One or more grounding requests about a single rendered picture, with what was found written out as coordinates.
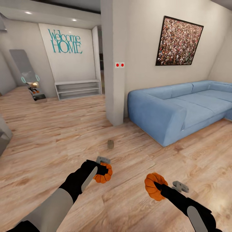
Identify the pillar candle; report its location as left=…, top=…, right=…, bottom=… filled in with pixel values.
left=108, top=140, right=114, bottom=149

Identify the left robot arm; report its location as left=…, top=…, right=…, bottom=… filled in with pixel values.
left=6, top=156, right=111, bottom=232

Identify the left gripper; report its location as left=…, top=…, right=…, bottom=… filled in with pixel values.
left=96, top=163, right=109, bottom=175

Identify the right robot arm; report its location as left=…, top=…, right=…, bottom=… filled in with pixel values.
left=154, top=181, right=222, bottom=232

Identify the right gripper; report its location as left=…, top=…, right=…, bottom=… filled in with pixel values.
left=154, top=182, right=182, bottom=207

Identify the pumpkin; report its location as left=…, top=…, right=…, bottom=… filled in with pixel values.
left=94, top=163, right=112, bottom=184
left=144, top=172, right=168, bottom=201

